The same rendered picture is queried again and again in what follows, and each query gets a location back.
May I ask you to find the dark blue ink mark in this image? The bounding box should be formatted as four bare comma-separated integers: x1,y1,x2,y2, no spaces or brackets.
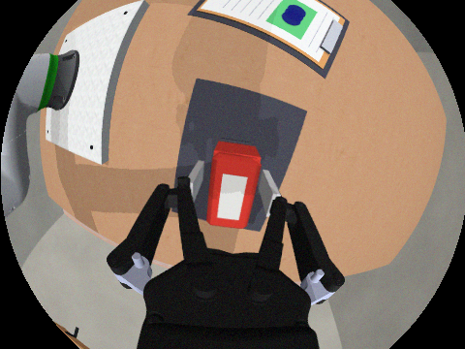
282,12,301,25
285,8,303,20
288,5,306,17

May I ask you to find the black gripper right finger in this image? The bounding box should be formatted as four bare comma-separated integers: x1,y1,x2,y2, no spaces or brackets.
247,170,345,305

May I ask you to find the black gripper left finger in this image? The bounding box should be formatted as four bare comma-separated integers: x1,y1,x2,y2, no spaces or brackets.
107,161,219,299

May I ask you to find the red self-inking stamp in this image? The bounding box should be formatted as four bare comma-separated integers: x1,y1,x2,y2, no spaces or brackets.
206,138,262,229

